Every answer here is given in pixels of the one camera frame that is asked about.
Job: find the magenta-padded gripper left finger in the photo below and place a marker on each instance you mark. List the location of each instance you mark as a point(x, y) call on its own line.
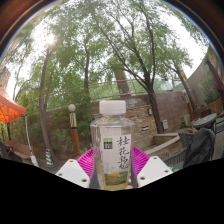
point(71, 171)

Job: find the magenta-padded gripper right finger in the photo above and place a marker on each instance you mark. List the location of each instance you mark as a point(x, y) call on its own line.
point(153, 170)

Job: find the clear white-capped drink bottle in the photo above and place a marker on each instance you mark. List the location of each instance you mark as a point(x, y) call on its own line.
point(112, 146)

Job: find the grey metal mesh chair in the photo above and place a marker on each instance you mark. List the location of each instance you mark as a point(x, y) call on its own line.
point(173, 160)

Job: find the yellow blue striped bollard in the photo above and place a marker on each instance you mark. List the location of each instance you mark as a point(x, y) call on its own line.
point(49, 158)

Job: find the black jacket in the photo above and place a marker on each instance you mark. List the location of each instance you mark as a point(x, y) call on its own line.
point(200, 148)

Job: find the tall dark-trunk tree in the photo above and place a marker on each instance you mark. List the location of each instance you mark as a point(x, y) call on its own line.
point(156, 113)

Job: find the leaning slim-trunk tree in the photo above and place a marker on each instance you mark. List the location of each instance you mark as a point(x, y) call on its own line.
point(43, 110)

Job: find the round dark patio table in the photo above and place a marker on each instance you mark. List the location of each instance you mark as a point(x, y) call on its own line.
point(205, 120)

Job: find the orange canopy tent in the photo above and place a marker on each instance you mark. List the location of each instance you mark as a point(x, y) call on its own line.
point(10, 110)

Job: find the closed maroon patio umbrella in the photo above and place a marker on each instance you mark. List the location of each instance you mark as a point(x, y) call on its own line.
point(216, 76)

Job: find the wooden globe lamp post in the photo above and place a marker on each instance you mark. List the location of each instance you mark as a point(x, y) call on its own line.
point(75, 136)

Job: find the grey wall utility box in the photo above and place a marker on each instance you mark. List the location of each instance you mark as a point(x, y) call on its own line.
point(165, 124)

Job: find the black wall lantern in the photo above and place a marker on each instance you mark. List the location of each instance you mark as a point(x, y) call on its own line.
point(150, 111)

